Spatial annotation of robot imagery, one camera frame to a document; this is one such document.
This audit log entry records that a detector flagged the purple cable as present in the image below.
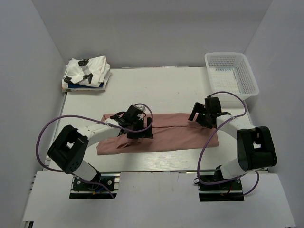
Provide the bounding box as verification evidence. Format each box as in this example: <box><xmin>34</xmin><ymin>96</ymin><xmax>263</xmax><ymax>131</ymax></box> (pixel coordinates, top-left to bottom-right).
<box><xmin>35</xmin><ymin>103</ymin><xmax>154</xmax><ymax>200</ymax></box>
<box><xmin>197</xmin><ymin>92</ymin><xmax>260</xmax><ymax>197</ymax></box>

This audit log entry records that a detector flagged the pink t shirt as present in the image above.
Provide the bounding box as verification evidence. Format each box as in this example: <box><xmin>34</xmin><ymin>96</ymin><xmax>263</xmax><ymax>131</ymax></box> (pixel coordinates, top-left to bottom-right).
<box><xmin>96</xmin><ymin>112</ymin><xmax>219</xmax><ymax>156</ymax></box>

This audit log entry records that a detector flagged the blue folded t shirt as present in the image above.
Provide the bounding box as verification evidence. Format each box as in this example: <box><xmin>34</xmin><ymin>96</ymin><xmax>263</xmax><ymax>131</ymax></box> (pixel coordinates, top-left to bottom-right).
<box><xmin>62</xmin><ymin>82</ymin><xmax>106</xmax><ymax>92</ymax></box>

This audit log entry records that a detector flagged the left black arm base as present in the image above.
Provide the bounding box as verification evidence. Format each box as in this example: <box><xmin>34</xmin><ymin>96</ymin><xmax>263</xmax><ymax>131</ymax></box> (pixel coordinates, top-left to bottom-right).
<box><xmin>69</xmin><ymin>174</ymin><xmax>119</xmax><ymax>200</ymax></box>

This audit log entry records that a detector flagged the white printed folded t shirt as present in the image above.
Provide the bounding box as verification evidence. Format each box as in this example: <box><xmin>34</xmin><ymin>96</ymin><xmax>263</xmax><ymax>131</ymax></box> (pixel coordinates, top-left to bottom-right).
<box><xmin>62</xmin><ymin>56</ymin><xmax>111</xmax><ymax>87</ymax></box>

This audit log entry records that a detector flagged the white plastic basket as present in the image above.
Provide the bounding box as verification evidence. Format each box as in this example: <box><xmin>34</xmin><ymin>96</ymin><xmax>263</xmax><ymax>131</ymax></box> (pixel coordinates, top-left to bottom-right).
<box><xmin>205</xmin><ymin>52</ymin><xmax>259</xmax><ymax>100</ymax></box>

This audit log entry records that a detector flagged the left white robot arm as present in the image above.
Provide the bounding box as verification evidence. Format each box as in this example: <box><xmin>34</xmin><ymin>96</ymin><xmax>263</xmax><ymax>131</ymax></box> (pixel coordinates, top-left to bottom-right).
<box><xmin>47</xmin><ymin>104</ymin><xmax>153</xmax><ymax>190</ymax></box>

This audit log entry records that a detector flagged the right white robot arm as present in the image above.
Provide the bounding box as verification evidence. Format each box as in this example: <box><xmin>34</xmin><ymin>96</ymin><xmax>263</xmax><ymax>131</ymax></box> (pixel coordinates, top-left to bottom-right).
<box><xmin>188</xmin><ymin>96</ymin><xmax>277</xmax><ymax>190</ymax></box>

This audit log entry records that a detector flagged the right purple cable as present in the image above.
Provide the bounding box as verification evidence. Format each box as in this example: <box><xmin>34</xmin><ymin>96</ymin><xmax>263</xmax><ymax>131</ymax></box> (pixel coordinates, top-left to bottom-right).
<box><xmin>197</xmin><ymin>92</ymin><xmax>260</xmax><ymax>197</ymax></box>

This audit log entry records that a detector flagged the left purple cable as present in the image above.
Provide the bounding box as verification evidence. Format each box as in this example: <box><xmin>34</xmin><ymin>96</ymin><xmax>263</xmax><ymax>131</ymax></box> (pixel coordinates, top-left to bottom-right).
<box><xmin>35</xmin><ymin>103</ymin><xmax>154</xmax><ymax>200</ymax></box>

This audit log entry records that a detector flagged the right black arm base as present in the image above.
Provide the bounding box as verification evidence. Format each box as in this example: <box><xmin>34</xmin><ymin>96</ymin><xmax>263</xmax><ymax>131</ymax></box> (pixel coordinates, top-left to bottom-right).
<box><xmin>193</xmin><ymin>177</ymin><xmax>244</xmax><ymax>202</ymax></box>

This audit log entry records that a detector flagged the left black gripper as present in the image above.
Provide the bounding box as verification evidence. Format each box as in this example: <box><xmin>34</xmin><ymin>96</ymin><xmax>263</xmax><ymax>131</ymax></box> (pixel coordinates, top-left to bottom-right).
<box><xmin>127</xmin><ymin>117</ymin><xmax>153</xmax><ymax>139</ymax></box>

